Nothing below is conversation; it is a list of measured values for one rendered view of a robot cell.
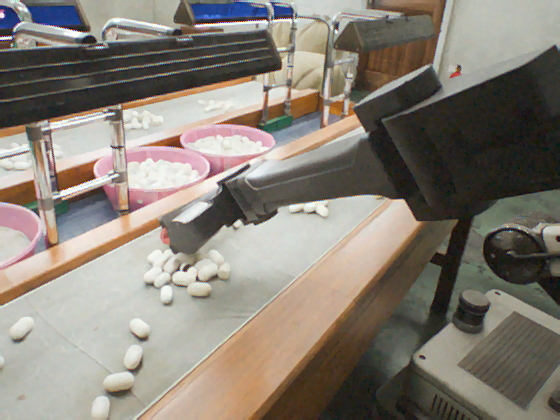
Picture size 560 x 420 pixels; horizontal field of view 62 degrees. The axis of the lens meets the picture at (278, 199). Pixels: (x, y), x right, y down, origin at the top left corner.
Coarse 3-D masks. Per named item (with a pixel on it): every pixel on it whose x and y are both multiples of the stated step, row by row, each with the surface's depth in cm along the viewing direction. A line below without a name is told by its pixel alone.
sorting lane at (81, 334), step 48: (144, 240) 87; (240, 240) 89; (288, 240) 91; (336, 240) 92; (48, 288) 72; (96, 288) 73; (144, 288) 74; (240, 288) 76; (0, 336) 63; (48, 336) 63; (96, 336) 64; (192, 336) 65; (0, 384) 56; (48, 384) 56; (96, 384) 57; (144, 384) 57
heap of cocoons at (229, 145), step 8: (216, 136) 143; (232, 136) 143; (240, 136) 143; (192, 144) 134; (200, 144) 136; (208, 144) 136; (216, 144) 135; (224, 144) 135; (232, 144) 137; (240, 144) 137; (248, 144) 138; (256, 144) 138; (208, 152) 130; (216, 152) 131; (224, 152) 130; (232, 152) 131; (240, 152) 133; (248, 152) 133; (256, 152) 133; (224, 160) 126
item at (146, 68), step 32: (224, 32) 76; (256, 32) 83; (0, 64) 48; (32, 64) 51; (64, 64) 53; (96, 64) 57; (128, 64) 60; (160, 64) 64; (192, 64) 69; (224, 64) 74; (256, 64) 80; (0, 96) 47; (32, 96) 50; (64, 96) 53; (96, 96) 56; (128, 96) 59; (0, 128) 47
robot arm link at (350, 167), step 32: (384, 96) 33; (416, 96) 32; (384, 128) 37; (288, 160) 57; (320, 160) 44; (352, 160) 39; (384, 160) 37; (256, 192) 60; (288, 192) 53; (320, 192) 47; (352, 192) 42; (384, 192) 38; (416, 192) 37
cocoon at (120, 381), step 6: (126, 372) 56; (108, 378) 55; (114, 378) 55; (120, 378) 55; (126, 378) 56; (132, 378) 56; (108, 384) 55; (114, 384) 55; (120, 384) 55; (126, 384) 55; (132, 384) 56; (108, 390) 55; (114, 390) 55
